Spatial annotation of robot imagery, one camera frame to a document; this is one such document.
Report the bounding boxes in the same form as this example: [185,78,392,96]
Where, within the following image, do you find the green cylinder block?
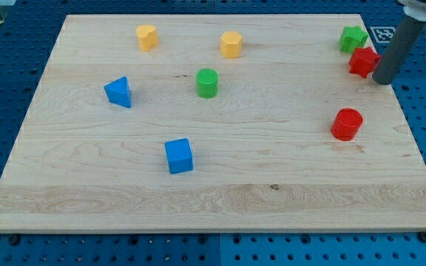
[195,68,219,98]

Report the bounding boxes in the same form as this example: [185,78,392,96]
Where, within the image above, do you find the red star block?
[348,47,381,78]

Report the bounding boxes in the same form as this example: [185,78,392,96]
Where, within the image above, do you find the yellow heart block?
[136,24,158,52]

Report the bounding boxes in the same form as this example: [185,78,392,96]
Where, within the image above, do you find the blue triangle block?
[104,76,132,108]

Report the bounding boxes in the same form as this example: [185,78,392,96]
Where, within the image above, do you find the red cylinder block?
[330,108,363,141]

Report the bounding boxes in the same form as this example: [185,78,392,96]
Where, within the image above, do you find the blue cube block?
[164,138,193,174]

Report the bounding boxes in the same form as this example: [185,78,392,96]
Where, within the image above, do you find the black white fiducial tag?
[370,26,396,44]

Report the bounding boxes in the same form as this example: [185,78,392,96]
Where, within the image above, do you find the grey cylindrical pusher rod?
[372,15,426,85]

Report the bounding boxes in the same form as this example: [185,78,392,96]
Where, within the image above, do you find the light wooden board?
[0,14,426,233]

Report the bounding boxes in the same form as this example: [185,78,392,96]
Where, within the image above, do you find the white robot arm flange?
[397,0,426,22]

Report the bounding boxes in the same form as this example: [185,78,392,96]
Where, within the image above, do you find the yellow hexagon block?
[220,31,243,58]

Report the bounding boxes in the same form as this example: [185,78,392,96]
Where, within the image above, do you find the green star block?
[339,26,368,53]

